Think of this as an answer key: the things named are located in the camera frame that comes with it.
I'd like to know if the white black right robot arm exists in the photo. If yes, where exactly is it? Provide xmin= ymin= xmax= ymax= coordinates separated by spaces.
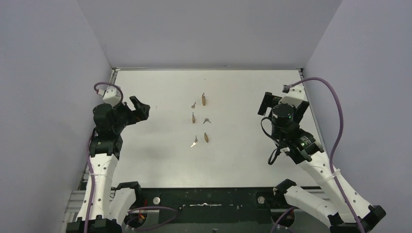
xmin=258 ymin=90 xmax=386 ymax=233

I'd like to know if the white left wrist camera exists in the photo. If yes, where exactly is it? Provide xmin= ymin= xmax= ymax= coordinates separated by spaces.
xmin=96 ymin=86 xmax=122 ymax=107

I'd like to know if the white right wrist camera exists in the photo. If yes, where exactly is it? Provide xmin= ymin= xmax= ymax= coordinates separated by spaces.
xmin=279 ymin=85 xmax=306 ymax=107

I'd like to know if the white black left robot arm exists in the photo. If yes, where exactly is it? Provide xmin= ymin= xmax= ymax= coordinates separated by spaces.
xmin=66 ymin=96 xmax=150 ymax=233

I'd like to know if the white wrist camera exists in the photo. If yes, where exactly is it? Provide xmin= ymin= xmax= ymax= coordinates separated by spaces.
xmin=96 ymin=86 xmax=122 ymax=107
xmin=279 ymin=85 xmax=306 ymax=107

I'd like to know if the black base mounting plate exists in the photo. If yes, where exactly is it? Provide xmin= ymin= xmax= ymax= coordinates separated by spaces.
xmin=124 ymin=187 xmax=295 ymax=230

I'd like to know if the large brass padlock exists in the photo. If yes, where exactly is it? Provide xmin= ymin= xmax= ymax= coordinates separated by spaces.
xmin=202 ymin=93 xmax=206 ymax=106

